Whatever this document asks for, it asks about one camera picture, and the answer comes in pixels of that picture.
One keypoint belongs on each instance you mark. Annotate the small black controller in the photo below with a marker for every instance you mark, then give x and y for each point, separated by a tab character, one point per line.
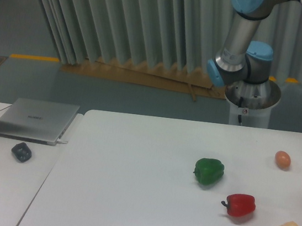
22	152

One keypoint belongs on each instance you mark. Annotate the pale green pleated curtain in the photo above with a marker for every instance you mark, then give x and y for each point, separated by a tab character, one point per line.
185	33

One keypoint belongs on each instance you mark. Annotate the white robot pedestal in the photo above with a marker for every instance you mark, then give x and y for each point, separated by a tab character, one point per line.
255	118

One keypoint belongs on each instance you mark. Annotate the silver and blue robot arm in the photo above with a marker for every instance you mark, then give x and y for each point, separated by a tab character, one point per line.
243	65

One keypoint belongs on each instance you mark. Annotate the green bell pepper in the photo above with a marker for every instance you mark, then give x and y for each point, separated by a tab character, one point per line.
208	171

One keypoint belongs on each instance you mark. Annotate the brown egg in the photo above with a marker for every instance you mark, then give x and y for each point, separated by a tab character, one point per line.
282	159

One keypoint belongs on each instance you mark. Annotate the brown cardboard sheet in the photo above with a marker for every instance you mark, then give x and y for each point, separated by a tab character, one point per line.
195	83

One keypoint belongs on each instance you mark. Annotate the white usb plug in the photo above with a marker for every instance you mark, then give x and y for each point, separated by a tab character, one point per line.
62	141

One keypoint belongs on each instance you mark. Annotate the red bell pepper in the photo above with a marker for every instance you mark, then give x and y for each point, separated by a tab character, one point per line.
239	205

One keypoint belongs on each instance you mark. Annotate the silver laptop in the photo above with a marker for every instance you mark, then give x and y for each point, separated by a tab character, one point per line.
36	120

